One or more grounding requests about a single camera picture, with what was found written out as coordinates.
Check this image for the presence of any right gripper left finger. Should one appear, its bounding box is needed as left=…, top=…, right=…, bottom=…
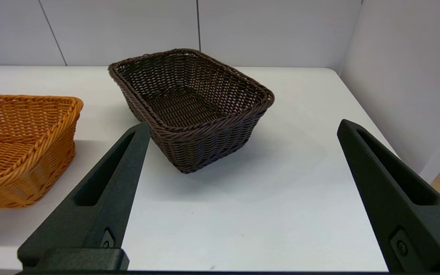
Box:
left=17, top=121, right=152, bottom=268

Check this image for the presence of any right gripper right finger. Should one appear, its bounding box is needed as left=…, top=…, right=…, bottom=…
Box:
left=336, top=118, right=440, bottom=275

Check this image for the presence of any dark brown wicker basket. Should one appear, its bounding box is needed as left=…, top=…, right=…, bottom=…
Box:
left=108, top=48, right=275, bottom=175

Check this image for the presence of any orange wicker basket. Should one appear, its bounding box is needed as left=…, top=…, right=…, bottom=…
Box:
left=0, top=94, right=84, bottom=209

